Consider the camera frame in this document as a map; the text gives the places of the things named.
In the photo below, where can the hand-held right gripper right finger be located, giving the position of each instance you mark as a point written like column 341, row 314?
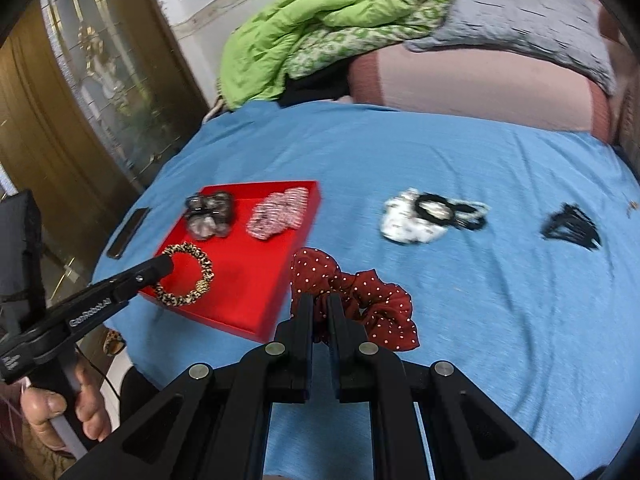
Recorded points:
column 336, row 321

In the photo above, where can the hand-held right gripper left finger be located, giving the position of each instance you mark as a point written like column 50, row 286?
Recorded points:
column 302, row 321

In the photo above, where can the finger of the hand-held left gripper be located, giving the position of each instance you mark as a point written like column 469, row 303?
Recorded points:
column 147, row 274

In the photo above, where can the red white-dotted scrunchie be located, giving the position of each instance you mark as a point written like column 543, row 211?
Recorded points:
column 385, row 305

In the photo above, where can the leopard print scrunchie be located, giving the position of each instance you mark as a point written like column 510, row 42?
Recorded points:
column 202, row 260

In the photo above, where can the red tray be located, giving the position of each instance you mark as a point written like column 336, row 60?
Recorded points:
column 240, row 285

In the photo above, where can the white printed scrunchie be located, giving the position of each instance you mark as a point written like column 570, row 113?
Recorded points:
column 400, row 226

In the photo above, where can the black scrunchie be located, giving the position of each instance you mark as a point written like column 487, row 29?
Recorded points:
column 436, row 216

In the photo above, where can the person's left hand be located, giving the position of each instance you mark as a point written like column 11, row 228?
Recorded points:
column 42, row 405

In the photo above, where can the black phone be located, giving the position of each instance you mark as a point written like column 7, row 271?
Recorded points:
column 127, row 234

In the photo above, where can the leopard print cloth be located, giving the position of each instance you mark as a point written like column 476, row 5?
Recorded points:
column 113, row 342

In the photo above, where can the dark grey flower scrunchie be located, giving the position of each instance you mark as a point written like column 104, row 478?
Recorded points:
column 210, row 212

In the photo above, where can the pink white striped scrunchie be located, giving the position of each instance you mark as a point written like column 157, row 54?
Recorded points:
column 275, row 215

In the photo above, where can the blue bed sheet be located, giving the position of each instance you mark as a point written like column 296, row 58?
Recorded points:
column 475, row 335

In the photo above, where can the wooden door with glass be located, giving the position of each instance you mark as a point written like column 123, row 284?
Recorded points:
column 50, row 135

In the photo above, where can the black cloth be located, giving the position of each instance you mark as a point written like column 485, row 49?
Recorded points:
column 310, row 91

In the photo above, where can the green quilted blanket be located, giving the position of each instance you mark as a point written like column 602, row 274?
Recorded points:
column 280, row 45

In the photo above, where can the pink pillow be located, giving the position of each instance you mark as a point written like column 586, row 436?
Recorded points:
column 475, row 90

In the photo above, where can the green white patterned blanket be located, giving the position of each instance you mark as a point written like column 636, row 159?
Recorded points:
column 400, row 15

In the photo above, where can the small gold trinket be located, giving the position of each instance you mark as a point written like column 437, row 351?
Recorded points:
column 633, row 207

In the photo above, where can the grey quilted pillow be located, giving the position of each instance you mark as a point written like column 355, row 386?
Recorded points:
column 525, row 15

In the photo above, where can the brown cushion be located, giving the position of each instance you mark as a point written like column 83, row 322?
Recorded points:
column 610, row 25

